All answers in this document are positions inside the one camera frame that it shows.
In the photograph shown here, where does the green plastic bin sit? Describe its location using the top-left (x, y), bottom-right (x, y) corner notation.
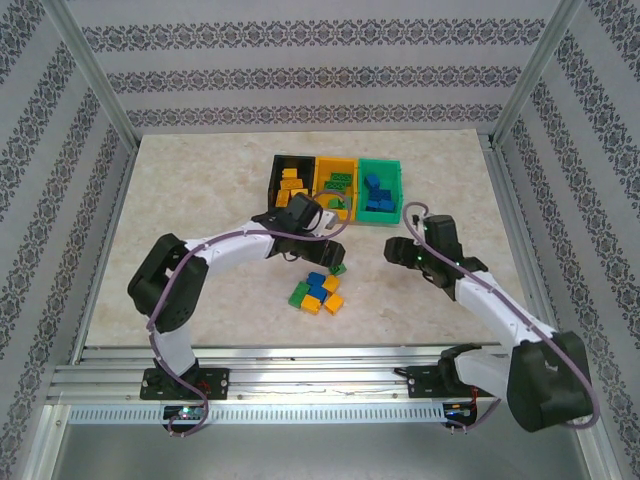
top-left (355, 158), bottom-right (404, 225)

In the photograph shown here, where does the yellow plastic bin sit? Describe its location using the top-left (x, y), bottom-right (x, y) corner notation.
top-left (312, 156), bottom-right (360, 224)

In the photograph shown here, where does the black plastic bin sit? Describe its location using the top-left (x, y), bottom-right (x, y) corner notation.
top-left (268, 154), bottom-right (318, 214)

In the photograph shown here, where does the left arm wrist camera box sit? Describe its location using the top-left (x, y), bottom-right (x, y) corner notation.
top-left (283, 193), bottom-right (339, 235)

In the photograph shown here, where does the arm wrist camera box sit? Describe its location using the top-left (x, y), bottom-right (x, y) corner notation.
top-left (423, 214), bottom-right (464, 257)
top-left (283, 193), bottom-right (339, 235)

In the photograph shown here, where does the right arm wrist camera box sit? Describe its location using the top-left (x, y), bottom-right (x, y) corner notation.
top-left (423, 214), bottom-right (464, 257)

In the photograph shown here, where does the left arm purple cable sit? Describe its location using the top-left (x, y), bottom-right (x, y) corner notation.
top-left (146, 188), bottom-right (354, 439)

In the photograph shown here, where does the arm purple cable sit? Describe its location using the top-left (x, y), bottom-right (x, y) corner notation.
top-left (146, 188), bottom-right (354, 439)
top-left (403, 201), bottom-right (599, 436)

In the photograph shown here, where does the aluminium side rail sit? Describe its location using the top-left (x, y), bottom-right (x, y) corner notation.
top-left (47, 144), bottom-right (139, 401)
top-left (482, 134), bottom-right (594, 361)

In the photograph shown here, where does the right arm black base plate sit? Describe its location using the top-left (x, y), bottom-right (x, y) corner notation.
top-left (407, 364), bottom-right (495, 400)

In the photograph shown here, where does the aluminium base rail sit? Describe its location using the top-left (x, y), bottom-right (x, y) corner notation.
top-left (47, 344), bottom-right (594, 407)

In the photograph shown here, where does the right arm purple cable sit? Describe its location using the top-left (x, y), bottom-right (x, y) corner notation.
top-left (403, 201), bottom-right (599, 436)

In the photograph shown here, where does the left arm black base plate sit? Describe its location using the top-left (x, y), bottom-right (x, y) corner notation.
top-left (141, 367), bottom-right (230, 401)

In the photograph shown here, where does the slotted grey cable duct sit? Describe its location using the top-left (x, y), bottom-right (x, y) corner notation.
top-left (67, 403), bottom-right (447, 425)

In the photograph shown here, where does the short aluminium frame post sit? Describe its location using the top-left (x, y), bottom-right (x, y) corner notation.
top-left (22, 404), bottom-right (71, 480)
top-left (569, 399), bottom-right (624, 480)

